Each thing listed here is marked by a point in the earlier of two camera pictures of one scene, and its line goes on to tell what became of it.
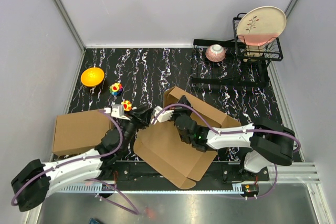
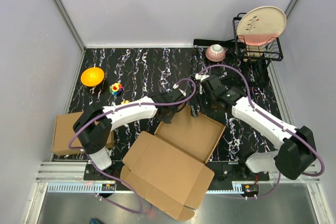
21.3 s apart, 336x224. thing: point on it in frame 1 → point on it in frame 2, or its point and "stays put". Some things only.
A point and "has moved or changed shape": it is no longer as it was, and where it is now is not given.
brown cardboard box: [176, 141] has moved or changed shape
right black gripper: [182, 109] → [197, 99]
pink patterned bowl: [216, 53] stays put
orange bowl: [92, 76] stays put
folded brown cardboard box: [79, 131] stays put
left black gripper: [140, 118] → [168, 120]
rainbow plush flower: [116, 89] stays put
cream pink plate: [261, 26] stays put
